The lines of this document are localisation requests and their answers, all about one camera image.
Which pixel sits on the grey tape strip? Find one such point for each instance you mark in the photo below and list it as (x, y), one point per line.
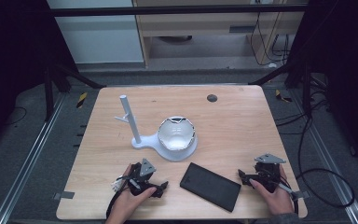
(303, 194)
(63, 195)

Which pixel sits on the white holder stand with pole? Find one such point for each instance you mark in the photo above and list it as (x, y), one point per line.
(149, 143)

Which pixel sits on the yellow black striped tape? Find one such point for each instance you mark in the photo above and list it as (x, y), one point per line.
(81, 100)
(282, 96)

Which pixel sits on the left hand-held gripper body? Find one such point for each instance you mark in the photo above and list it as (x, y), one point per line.
(143, 182)

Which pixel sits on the aluminium floor rail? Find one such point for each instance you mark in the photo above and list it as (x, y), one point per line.
(332, 168)
(28, 161)

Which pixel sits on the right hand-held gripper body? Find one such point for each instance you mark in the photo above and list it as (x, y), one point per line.
(268, 175)

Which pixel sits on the dark curtain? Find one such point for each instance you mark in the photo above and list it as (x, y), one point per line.
(348, 62)
(12, 56)

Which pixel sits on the black metal stand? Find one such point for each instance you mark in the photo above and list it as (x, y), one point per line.
(49, 93)
(306, 90)

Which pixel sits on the person's right hand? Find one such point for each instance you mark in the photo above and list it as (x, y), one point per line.
(278, 200)

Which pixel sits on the black horizontal bar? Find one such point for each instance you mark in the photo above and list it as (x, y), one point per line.
(167, 10)

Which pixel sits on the black phone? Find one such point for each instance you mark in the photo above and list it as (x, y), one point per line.
(211, 186)

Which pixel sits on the round grey table grommet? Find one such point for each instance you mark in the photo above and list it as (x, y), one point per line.
(212, 98)

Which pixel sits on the person's left hand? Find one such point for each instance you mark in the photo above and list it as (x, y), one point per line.
(127, 202)

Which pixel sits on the white cabinet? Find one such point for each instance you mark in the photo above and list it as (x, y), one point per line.
(99, 40)

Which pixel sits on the light wooden desk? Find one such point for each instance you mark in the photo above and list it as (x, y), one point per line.
(199, 26)

